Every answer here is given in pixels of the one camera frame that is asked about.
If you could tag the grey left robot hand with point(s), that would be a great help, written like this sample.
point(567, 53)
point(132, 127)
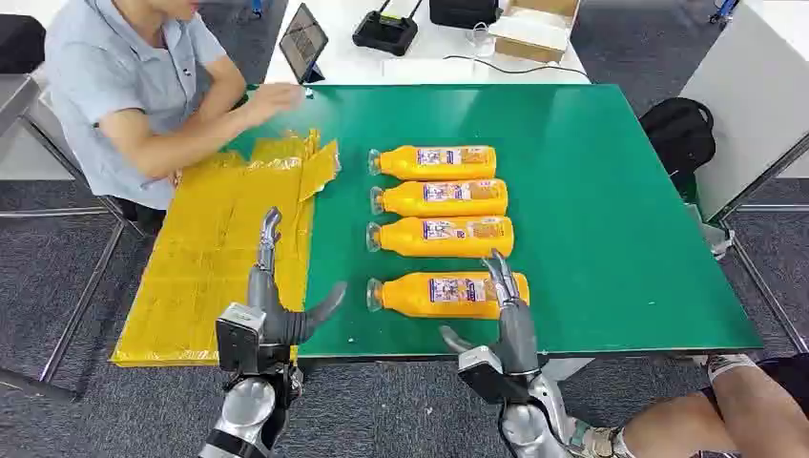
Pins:
point(268, 297)

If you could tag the person's right hand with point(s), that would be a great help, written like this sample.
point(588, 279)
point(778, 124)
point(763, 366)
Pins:
point(278, 101)

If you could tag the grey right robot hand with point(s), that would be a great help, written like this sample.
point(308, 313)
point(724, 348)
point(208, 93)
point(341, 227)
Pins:
point(518, 341)

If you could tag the orange drink bottle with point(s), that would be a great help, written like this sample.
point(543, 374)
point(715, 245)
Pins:
point(404, 239)
point(404, 164)
point(404, 201)
point(411, 300)

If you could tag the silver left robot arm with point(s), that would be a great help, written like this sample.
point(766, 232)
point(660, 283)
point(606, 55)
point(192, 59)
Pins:
point(243, 411)

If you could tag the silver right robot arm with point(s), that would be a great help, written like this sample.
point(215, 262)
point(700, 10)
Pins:
point(531, 430)

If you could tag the black tablet on stand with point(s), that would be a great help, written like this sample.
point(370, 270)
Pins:
point(303, 41)

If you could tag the yellow plastic sheet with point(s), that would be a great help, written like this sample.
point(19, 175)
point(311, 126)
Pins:
point(202, 265)

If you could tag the black device with antennas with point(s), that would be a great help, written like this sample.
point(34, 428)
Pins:
point(385, 35)

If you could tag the green table mat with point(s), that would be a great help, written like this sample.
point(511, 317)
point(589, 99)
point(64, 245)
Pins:
point(600, 221)

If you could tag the person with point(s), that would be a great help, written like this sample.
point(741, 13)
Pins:
point(746, 411)
point(114, 69)

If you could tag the black case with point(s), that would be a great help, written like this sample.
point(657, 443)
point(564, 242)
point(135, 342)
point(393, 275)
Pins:
point(464, 12)

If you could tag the clear plastic cup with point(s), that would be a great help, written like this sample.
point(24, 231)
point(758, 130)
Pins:
point(480, 41)

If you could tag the metal table leg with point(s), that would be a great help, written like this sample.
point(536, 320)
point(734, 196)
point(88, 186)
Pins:
point(768, 299)

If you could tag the black backpack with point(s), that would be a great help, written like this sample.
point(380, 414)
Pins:
point(676, 136)

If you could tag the open cardboard box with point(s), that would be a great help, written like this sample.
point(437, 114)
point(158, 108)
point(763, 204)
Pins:
point(534, 35)

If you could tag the blue tool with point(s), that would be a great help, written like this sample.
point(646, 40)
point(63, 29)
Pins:
point(723, 9)

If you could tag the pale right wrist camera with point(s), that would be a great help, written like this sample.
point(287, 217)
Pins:
point(483, 376)

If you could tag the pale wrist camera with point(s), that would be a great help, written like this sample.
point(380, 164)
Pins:
point(239, 338)
point(483, 376)

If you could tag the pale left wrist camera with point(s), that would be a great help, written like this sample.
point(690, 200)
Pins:
point(239, 338)

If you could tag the grey table with metal frame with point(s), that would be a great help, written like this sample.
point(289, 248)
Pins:
point(12, 95)

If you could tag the white table with metal frame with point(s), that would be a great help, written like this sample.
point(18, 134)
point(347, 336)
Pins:
point(746, 95)

